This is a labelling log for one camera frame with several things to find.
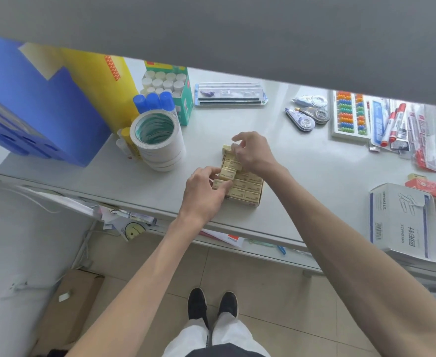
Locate person's right hand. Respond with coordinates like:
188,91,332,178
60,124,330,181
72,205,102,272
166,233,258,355
232,131,284,179

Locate person's left hand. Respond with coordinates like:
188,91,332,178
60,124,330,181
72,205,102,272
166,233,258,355
179,166,234,224

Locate person's left forearm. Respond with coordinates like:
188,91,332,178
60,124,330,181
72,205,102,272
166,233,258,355
66,213,209,357

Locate person's right forearm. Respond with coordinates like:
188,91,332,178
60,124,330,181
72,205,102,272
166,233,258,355
264,165,436,357

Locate stack of yellow boxes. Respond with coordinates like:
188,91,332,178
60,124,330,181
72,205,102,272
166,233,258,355
212,144,265,209

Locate red white paper sheet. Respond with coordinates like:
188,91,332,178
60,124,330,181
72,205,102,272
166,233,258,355
202,229,246,249

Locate clear ruler set pack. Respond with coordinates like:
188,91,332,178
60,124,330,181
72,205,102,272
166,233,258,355
194,82,269,107

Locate blue white correction tape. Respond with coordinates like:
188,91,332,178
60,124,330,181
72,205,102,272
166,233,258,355
285,107,316,133

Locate green glue stick carton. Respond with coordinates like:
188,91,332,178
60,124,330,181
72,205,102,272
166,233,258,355
141,61,195,127

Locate stack of white tape rolls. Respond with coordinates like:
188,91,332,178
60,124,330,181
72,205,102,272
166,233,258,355
130,109,187,172

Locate grey correction tape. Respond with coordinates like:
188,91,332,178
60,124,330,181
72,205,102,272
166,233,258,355
300,106,331,125

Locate yellow smiley face sticker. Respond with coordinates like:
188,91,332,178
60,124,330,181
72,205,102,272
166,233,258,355
123,221,149,242

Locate group of white-capped glue sticks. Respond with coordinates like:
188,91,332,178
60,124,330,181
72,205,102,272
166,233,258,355
141,70,187,98

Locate yellow glue stick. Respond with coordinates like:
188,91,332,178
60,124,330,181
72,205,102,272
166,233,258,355
121,127,141,160

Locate person's black right shoe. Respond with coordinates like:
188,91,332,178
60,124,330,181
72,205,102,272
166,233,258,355
218,291,239,320

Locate person's black shoe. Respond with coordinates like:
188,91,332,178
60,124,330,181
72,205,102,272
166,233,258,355
187,288,208,330
218,291,239,320

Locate colourful bead abacus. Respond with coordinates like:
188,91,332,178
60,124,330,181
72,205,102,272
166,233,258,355
330,90,372,140

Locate grey overhead shelf board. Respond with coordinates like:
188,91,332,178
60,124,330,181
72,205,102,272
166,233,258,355
0,0,436,108

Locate person's black left shoe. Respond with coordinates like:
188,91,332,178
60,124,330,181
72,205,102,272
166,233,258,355
187,288,208,330

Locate blue stationery pack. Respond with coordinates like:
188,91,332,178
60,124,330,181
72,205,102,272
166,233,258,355
368,98,392,146

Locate person's white trousers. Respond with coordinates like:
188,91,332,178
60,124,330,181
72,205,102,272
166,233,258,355
162,311,271,357

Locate red marker pen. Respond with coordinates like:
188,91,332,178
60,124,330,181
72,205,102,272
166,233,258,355
388,103,408,144
380,111,397,148

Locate yellow paper package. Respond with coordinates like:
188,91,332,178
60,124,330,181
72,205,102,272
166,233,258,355
60,47,141,135

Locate clear plastic bag with papers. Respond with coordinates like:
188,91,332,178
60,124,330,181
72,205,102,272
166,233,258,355
17,185,105,221

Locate white paper clip carton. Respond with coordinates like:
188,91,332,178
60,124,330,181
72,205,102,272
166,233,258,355
369,183,436,263

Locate red white pen pack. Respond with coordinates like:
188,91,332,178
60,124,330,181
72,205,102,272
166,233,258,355
407,103,436,173

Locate red flat box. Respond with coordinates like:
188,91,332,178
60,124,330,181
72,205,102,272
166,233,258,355
405,173,436,202

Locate brown cardboard box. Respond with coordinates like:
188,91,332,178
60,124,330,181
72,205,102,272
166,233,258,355
31,268,106,354

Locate blue plastic file holder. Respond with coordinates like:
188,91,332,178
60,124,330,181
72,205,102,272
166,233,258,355
0,35,111,168

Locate white wall socket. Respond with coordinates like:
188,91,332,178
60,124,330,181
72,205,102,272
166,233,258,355
2,274,30,298

